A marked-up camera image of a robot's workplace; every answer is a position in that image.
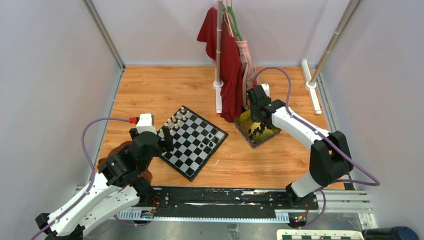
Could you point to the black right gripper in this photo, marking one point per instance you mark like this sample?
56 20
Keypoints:
253 117

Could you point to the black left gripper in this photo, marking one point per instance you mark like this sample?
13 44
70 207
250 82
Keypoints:
167 144

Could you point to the yellow metal tin tray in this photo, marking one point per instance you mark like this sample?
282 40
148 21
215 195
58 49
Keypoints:
243 123

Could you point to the black white chessboard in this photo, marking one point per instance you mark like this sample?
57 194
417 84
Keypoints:
187 158

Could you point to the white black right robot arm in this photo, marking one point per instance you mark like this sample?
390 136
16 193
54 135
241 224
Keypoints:
328 150

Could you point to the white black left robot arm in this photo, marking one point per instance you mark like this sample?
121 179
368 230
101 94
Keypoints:
91 206

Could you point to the black chess pieces in tin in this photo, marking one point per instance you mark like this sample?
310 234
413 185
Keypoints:
257 131

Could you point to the cream chess pieces row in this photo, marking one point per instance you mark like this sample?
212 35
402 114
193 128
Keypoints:
178 120

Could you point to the dark red hanging shirt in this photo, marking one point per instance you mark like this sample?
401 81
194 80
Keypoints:
230 64

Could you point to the pink hanging garment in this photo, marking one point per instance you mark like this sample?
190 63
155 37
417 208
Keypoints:
248 68

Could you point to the brown crumpled cloth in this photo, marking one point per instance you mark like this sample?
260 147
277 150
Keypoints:
120 167

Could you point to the white centre rack foot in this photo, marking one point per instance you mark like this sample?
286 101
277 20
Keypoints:
218 96

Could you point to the white rack foot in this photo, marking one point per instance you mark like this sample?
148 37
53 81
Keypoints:
310 87
218 96

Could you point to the white right rack foot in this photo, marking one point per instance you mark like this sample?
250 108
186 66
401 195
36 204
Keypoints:
310 87

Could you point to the green clothes hanger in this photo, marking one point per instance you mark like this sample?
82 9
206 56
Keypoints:
233 22

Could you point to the silver centre rack pole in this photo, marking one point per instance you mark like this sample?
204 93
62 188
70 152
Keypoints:
219 7

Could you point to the silver rack pole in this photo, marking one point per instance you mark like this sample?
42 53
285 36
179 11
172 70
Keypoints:
343 22
219 7

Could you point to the green white chessboard box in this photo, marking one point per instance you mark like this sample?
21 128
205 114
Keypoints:
307 234

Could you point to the silver right rack pole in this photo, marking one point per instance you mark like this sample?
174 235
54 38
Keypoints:
343 22

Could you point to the dark blue cylinder object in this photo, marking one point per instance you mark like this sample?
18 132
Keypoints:
390 233

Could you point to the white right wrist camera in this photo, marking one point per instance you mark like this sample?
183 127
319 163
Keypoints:
266 89

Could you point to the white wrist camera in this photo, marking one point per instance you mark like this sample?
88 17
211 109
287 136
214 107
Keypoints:
145 123
266 89

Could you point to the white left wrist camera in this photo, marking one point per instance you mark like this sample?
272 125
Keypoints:
145 123

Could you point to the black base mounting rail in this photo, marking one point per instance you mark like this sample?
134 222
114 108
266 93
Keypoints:
212 203

